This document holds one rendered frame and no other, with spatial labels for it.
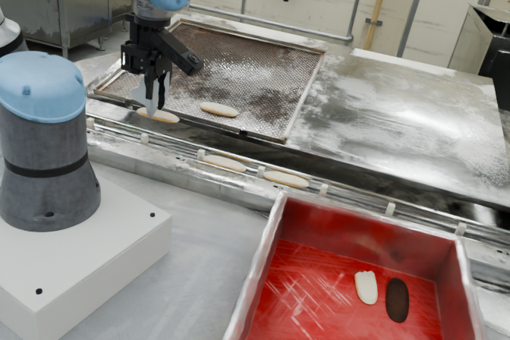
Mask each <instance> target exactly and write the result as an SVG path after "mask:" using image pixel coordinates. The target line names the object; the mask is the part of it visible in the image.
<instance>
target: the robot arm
mask: <svg viewBox="0 0 510 340"><path fill-rule="evenodd" d="M189 1H190V0H134V11H133V12H131V14H125V21H129V22H130V39H129V40H127V41H125V43H124V44H122V45H121V69H122V70H125V71H129V73H132V74H137V75H138V74H145V75H144V76H142V77H141V79H140V85H139V86H138V87H135V88H131V89H130V92H129V94H130V97H131V98H132V99H134V100H136V101H138V102H139V103H141V104H143V105H145V106H146V112H147V114H148V117H149V118H151V117H153V115H154V114H155V113H156V110H157V109H156V104H157V96H158V97H159V101H158V110H162V108H163V107H164V106H165V103H166V100H167V97H168V92H169V87H170V85H171V80H172V62H173V63H174V64H176V65H177V66H178V67H179V68H180V69H181V70H182V71H183V72H184V73H185V74H186V75H187V76H189V77H190V76H193V75H194V74H196V73H197V72H199V70H200V69H201V68H202V66H203V62H202V61H201V60H200V59H199V58H198V57H197V56H195V54H194V53H192V51H191V50H189V49H188V48H187V47H186V46H185V45H184V44H182V43H181V42H180V41H179V40H178V39H177V38H176V37H174V36H173V35H172V34H171V33H170V32H169V31H167V29H165V27H168V26H170V25H171V16H172V12H173V11H177V10H180V9H182V8H183V7H184V6H185V5H186V4H187V2H189ZM128 44H131V46H130V45H128ZM127 45H128V46H127ZM123 52H124V65H123ZM86 103H87V92H86V89H85V86H84V81H83V75H82V74H81V72H80V70H79V68H78V67H77V66H76V65H75V64H74V63H72V62H71V61H69V60H67V59H66V58H63V57H61V56H58V55H48V53H47V52H32V51H30V52H29V49H28V48H27V44H26V42H25V39H24V36H23V34H22V32H21V30H20V27H19V25H18V24H17V23H15V22H14V21H12V20H9V19H7V18H6V17H4V15H3V13H2V10H1V8H0V135H1V141H2V150H3V155H4V160H5V170H4V174H3V178H2V185H1V187H0V216H1V218H2V219H3V220H4V221H5V222H6V223H7V224H9V225H10V226H12V227H14V228H18V229H20V230H24V231H32V232H50V231H59V230H63V229H66V228H70V227H73V226H75V225H78V224H80V223H81V222H84V221H85V220H87V219H88V218H89V217H91V216H92V215H93V214H94V213H95V212H96V211H97V209H98V208H99V205H100V203H101V189H100V185H99V181H98V179H97V178H96V175H95V173H94V170H93V168H92V166H91V164H90V161H89V159H88V152H87V119H86Z"/></svg>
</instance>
